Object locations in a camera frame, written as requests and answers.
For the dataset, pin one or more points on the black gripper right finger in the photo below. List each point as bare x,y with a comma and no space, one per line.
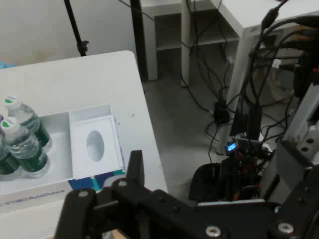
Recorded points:
299,214

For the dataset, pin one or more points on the white box with blue print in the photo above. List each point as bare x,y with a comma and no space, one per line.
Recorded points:
37,196

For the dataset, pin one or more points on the light blue foam piece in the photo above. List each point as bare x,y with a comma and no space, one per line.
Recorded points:
6,65

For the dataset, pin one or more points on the white shelf unit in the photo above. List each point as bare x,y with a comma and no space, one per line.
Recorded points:
185,37

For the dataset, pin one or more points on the black curved plastic seat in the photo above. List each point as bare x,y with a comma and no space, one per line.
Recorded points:
202,181

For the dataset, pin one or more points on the silver aluminium frame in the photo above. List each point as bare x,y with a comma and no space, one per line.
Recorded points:
294,139

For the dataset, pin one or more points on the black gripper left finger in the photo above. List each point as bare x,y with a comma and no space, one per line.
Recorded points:
82,214

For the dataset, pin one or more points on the white side table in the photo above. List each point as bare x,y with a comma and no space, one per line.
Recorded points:
239,62

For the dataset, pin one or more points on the black power adapter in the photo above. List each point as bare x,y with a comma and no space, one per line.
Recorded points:
221,112

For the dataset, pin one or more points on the clear water bottle green label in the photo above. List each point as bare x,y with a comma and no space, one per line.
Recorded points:
5,161
27,154
32,122

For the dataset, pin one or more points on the black vertical pole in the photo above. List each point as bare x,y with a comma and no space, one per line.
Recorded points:
137,37

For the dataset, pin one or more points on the black tripod stand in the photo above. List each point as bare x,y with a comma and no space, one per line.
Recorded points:
74,27

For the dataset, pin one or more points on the small device with blue display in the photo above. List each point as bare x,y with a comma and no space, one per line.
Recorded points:
233,147

